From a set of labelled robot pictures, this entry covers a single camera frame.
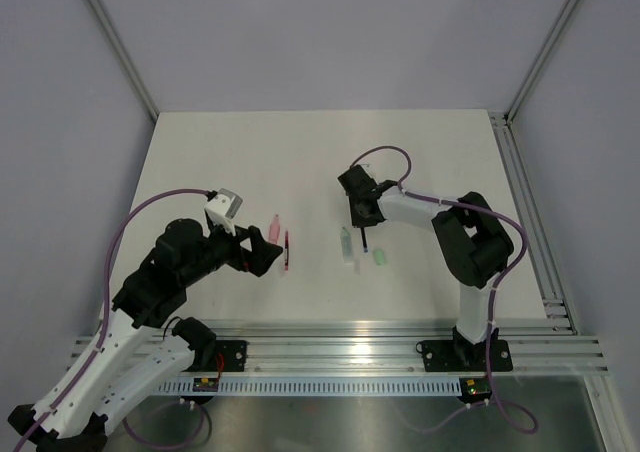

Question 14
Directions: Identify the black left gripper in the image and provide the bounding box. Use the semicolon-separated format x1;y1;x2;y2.
181;217;282;287

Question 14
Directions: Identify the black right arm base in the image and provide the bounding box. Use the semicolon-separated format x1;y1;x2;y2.
415;339;514;373

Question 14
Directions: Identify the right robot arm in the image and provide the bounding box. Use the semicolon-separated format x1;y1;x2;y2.
338;165;514;368

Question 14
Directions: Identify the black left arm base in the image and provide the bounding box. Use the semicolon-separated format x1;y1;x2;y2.
171;317;248;372

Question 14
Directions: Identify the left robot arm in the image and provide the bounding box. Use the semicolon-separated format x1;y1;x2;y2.
8;219;283;451

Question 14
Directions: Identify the red gel pen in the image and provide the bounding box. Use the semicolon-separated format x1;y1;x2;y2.
283;230;290;274

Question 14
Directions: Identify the pink highlighter pen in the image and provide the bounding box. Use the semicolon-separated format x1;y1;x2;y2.
268;214;280;245

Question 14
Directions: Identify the green highlighter pen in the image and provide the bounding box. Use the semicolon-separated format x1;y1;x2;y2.
340;227;353;262

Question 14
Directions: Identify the dark blue gel pen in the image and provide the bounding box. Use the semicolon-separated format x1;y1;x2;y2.
359;227;369;254

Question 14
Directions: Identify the green highlighter cap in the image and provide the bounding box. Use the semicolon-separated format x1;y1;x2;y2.
373;248;387;266

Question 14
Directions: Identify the left controller board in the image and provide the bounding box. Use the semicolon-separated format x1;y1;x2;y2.
192;377;220;394

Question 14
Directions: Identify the controller board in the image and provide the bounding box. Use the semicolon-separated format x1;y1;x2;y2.
460;377;492;400
192;377;220;394

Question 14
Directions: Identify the right controller board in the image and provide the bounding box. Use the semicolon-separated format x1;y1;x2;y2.
460;377;492;400

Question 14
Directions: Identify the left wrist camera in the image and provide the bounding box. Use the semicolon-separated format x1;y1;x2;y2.
204;189;243;236

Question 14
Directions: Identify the white slotted cable duct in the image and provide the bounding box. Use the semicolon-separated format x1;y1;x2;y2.
153;376;462;397

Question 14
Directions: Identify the right side aluminium rail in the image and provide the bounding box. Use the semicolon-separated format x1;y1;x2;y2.
488;111;580;335

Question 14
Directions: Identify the aluminium rail frame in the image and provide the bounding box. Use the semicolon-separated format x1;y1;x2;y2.
64;319;609;378

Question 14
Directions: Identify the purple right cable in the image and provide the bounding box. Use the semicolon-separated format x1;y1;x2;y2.
349;145;541;433

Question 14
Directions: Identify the left aluminium corner post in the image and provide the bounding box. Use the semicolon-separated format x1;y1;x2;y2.
83;0;160;123

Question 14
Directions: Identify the aluminium corner post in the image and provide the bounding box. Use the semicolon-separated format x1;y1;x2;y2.
503;0;584;126
83;0;160;123

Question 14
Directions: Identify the right aluminium corner post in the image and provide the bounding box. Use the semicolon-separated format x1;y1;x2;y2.
503;0;584;126

